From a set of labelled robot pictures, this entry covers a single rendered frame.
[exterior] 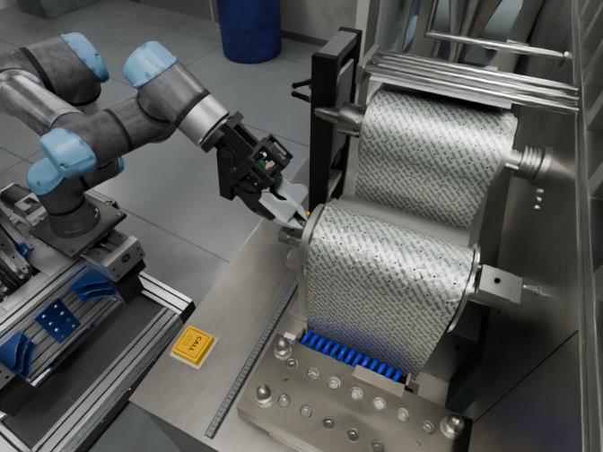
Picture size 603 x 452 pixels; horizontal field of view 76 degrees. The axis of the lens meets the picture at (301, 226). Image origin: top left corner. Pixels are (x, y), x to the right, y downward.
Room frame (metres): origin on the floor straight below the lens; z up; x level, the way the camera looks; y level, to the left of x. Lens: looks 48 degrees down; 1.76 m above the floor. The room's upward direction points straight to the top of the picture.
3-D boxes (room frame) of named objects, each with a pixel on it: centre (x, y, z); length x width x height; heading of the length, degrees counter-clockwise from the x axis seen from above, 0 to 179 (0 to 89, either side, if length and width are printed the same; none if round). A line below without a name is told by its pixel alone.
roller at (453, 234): (0.50, -0.19, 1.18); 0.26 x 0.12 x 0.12; 65
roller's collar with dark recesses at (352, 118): (0.68, -0.11, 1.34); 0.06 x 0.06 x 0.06; 65
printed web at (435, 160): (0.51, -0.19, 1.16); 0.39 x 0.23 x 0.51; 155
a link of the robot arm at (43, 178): (0.89, 0.75, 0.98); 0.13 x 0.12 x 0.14; 137
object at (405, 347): (0.34, -0.12, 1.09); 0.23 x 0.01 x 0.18; 65
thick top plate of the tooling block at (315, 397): (0.21, -0.10, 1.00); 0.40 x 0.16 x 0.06; 65
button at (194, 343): (0.40, 0.25, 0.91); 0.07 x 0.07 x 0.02; 65
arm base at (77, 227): (0.89, 0.76, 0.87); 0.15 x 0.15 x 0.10
